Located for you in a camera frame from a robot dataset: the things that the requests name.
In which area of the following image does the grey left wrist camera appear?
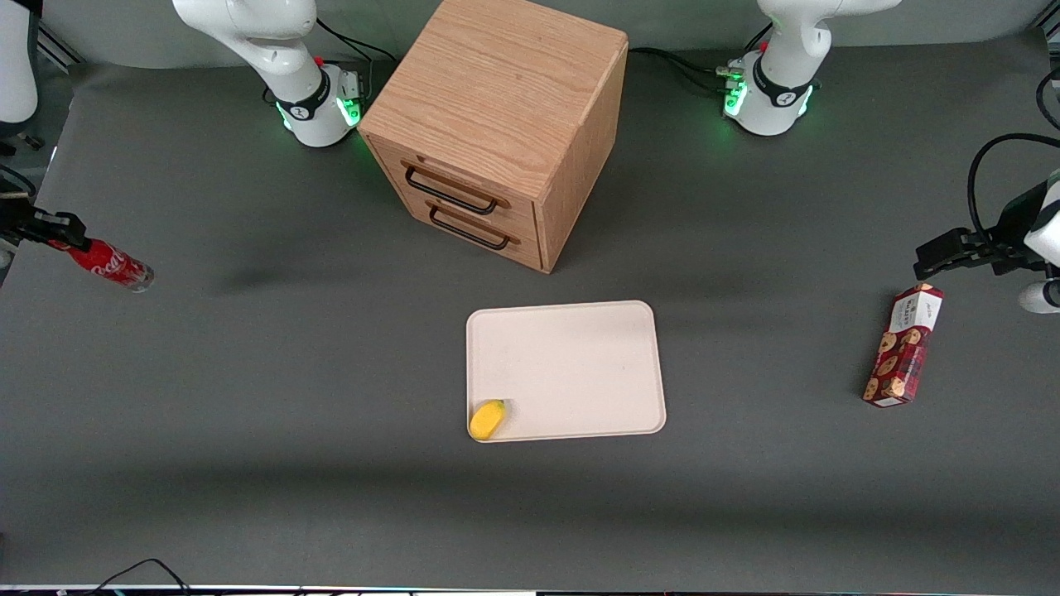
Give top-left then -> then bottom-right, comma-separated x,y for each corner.
1019,280 -> 1060,315

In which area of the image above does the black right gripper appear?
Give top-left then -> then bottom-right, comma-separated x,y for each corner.
0,199 -> 90,252

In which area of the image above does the cream plastic tray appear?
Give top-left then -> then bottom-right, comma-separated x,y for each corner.
465,300 -> 667,444

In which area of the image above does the black arm base cable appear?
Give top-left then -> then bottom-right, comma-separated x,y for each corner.
628,46 -> 746,97
316,18 -> 398,64

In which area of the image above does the black left arm base cable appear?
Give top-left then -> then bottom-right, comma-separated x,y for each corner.
628,46 -> 746,97

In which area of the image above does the long black drawer handle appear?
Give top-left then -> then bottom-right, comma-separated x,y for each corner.
403,161 -> 501,216

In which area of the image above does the black right arm base cable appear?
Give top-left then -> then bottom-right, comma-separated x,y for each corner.
316,18 -> 398,64

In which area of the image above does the red coke bottle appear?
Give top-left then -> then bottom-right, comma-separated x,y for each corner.
51,238 -> 156,293

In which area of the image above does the yellow lemon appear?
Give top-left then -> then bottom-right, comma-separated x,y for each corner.
469,399 -> 508,441

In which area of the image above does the short black drawer handle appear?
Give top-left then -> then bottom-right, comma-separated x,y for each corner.
428,203 -> 513,252

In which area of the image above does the wooden drawer cabinet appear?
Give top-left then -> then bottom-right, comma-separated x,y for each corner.
357,0 -> 630,275

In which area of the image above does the black table edge cable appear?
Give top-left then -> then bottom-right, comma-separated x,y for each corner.
79,558 -> 193,596

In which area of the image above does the aluminium frame rail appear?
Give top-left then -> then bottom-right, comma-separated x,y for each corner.
33,21 -> 85,69

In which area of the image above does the black looped side cable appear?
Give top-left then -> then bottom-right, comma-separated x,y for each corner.
1035,70 -> 1060,132

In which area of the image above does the red cookie box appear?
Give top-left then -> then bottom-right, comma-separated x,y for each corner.
862,282 -> 946,409

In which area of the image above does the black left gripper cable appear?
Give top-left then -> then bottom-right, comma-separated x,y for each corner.
967,132 -> 1060,246

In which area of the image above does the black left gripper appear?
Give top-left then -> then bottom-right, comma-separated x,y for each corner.
914,180 -> 1051,281

